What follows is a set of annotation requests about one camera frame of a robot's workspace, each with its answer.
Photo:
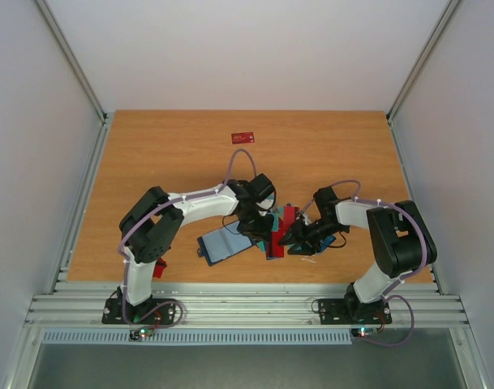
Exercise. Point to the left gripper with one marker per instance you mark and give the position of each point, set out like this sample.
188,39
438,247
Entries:
260,234

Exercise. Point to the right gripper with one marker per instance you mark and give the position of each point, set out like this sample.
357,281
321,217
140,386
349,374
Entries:
311,232

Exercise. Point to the dark blue card holder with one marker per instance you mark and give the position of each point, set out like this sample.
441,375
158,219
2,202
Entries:
222,244

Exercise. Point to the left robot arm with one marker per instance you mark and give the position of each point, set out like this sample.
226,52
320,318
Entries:
151,226

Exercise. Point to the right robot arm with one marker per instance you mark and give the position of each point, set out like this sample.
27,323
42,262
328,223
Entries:
401,244

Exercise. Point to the blue VIP card right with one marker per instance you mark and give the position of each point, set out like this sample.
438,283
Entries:
326,243

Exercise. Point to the red card pile centre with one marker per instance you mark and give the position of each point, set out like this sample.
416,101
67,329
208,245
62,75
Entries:
287,216

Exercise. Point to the lone red card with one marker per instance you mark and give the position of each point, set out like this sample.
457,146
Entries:
242,138

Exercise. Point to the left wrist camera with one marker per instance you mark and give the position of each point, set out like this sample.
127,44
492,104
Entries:
267,200

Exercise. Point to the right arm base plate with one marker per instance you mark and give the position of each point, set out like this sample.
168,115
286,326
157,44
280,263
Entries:
337,311

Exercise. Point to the grey cable duct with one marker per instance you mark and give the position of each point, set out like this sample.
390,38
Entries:
199,337

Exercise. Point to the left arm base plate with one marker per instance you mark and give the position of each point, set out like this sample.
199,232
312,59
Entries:
149,312

